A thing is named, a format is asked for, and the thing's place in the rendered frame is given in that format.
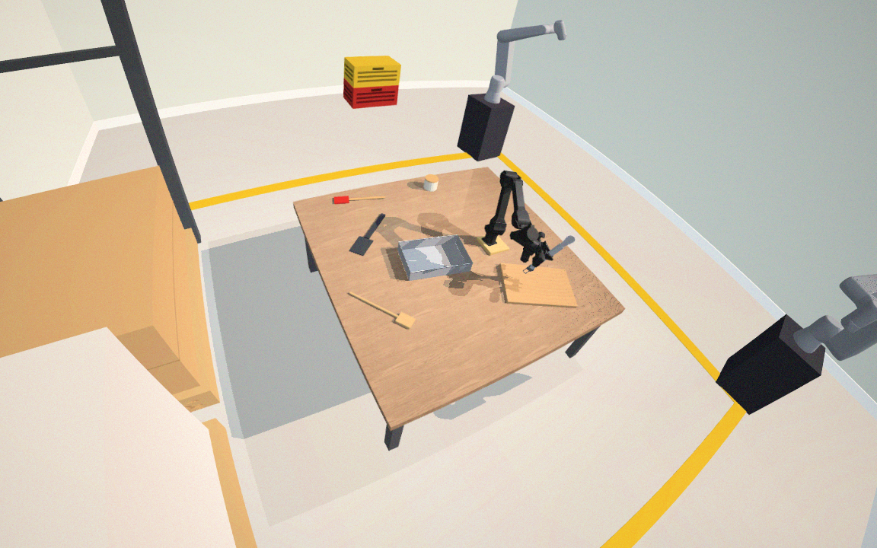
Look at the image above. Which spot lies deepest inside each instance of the white jar with orange lid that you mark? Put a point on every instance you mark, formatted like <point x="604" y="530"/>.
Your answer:
<point x="430" y="182"/>

